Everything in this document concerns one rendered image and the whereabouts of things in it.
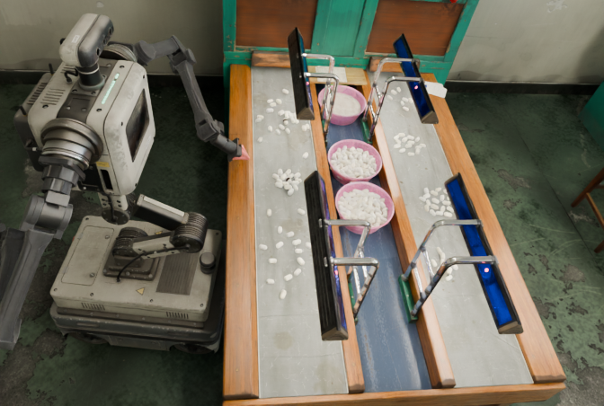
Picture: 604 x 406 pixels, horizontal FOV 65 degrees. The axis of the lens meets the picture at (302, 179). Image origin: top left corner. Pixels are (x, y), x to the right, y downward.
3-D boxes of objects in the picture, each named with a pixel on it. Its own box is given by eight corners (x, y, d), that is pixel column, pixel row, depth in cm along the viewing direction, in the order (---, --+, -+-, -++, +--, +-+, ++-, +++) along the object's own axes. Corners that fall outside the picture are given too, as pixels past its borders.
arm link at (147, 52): (160, 43, 214) (177, 30, 211) (178, 69, 218) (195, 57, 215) (115, 56, 173) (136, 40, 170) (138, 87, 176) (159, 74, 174)
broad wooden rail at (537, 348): (513, 397, 181) (537, 381, 168) (405, 95, 299) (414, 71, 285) (542, 395, 183) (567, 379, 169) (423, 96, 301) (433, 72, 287)
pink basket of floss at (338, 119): (342, 136, 253) (345, 123, 246) (306, 110, 264) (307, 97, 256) (372, 115, 268) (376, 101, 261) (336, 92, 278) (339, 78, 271)
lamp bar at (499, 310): (498, 335, 147) (508, 325, 142) (442, 183, 188) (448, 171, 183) (521, 334, 149) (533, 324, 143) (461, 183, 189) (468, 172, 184)
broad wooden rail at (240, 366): (223, 413, 166) (222, 397, 152) (230, 89, 284) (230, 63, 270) (257, 411, 168) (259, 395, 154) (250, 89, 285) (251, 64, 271)
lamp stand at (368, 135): (366, 148, 249) (386, 79, 216) (359, 122, 262) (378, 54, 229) (400, 149, 252) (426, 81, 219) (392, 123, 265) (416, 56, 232)
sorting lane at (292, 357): (259, 400, 157) (259, 398, 155) (251, 70, 275) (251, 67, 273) (347, 395, 161) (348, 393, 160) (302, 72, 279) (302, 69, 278)
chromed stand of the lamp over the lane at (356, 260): (307, 327, 180) (325, 266, 147) (303, 280, 193) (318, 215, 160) (356, 325, 183) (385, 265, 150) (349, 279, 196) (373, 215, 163)
